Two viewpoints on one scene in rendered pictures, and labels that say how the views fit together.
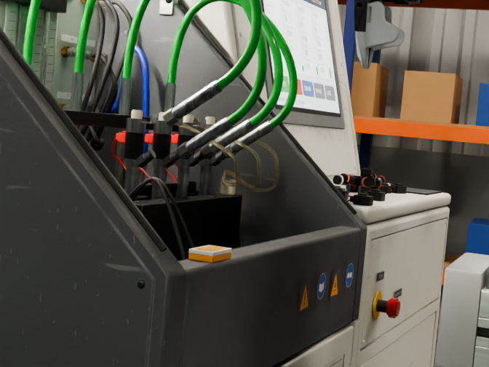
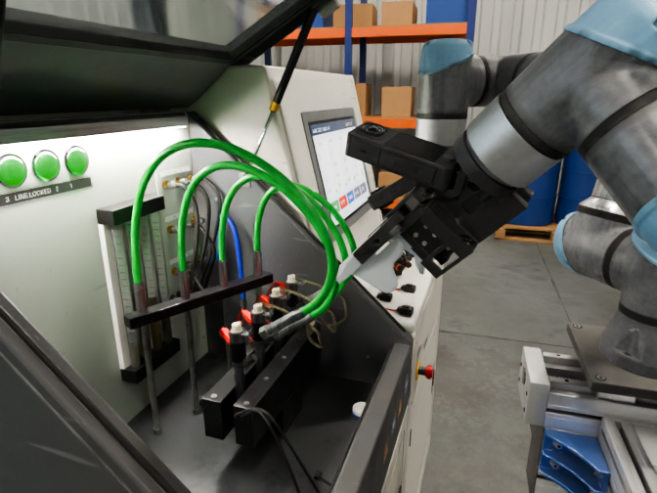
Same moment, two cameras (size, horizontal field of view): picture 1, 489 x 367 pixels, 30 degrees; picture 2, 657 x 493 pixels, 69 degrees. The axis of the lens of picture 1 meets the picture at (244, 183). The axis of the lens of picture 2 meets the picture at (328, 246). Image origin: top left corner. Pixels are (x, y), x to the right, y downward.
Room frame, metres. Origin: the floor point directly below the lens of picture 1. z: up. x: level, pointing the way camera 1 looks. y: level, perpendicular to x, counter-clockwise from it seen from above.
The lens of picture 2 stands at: (0.56, 0.06, 1.49)
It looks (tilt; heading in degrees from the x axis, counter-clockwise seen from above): 18 degrees down; 355
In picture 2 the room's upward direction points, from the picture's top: straight up
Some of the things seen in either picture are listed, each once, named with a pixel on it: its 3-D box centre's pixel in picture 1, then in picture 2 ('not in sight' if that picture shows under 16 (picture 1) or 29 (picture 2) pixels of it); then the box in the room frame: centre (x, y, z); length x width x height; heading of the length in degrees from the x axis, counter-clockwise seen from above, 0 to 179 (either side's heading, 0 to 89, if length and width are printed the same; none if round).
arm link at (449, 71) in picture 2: not in sight; (446, 79); (1.30, -0.17, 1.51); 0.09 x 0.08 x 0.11; 105
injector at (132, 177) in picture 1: (137, 191); (245, 382); (1.31, 0.15, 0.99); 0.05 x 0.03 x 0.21; 66
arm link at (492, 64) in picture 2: not in sight; (507, 81); (1.31, -0.27, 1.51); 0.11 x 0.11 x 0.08; 15
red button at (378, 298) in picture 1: (387, 306); (424, 371); (1.61, -0.27, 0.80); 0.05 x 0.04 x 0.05; 156
